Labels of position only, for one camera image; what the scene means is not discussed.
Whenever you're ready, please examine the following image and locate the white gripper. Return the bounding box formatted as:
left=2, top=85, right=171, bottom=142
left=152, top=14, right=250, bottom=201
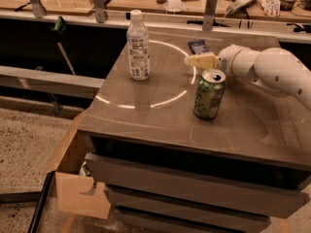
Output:
left=185, top=45, right=257, bottom=78

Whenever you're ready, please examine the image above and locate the dark blue rxbar wrapper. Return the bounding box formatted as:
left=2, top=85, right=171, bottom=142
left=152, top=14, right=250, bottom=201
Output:
left=189, top=40, right=209, bottom=54

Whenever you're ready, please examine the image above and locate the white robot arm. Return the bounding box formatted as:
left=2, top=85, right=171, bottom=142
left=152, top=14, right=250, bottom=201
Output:
left=185, top=45, right=311, bottom=110

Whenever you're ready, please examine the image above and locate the clear plastic water bottle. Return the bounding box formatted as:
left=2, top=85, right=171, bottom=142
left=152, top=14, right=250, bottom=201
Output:
left=126, top=10, right=150, bottom=81

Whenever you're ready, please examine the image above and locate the green soda can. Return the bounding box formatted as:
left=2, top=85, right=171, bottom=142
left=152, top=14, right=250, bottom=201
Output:
left=193, top=69, right=225, bottom=119

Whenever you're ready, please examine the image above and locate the grey power strip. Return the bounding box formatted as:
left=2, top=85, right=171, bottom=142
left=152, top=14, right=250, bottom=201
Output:
left=226, top=0, right=258, bottom=16

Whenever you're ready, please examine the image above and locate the white bowl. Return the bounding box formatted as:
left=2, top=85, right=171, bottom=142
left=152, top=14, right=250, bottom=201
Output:
left=163, top=0, right=185, bottom=13

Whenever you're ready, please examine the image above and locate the white snack packet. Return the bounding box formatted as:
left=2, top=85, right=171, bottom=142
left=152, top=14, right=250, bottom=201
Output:
left=261, top=0, right=280, bottom=17

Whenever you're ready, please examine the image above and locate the black mesh cup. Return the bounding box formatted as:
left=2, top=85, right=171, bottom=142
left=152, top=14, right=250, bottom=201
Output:
left=280, top=0, right=296, bottom=11

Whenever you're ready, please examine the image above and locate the grey drawer cabinet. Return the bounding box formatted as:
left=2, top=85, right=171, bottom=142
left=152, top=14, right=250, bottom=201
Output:
left=78, top=28, right=311, bottom=233

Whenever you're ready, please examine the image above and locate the cardboard box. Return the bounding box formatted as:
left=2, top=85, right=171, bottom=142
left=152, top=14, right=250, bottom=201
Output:
left=44, top=111, right=111, bottom=219

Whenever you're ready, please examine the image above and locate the metal bracket post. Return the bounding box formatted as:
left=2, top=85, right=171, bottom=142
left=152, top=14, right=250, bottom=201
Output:
left=202, top=0, right=218, bottom=31

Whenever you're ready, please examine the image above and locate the green handled tool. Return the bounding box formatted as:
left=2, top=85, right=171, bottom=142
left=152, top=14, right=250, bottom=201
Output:
left=52, top=16, right=76, bottom=75

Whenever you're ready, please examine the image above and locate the grey metal rail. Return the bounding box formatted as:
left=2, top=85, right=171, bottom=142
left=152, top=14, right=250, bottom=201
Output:
left=0, top=66, right=104, bottom=99

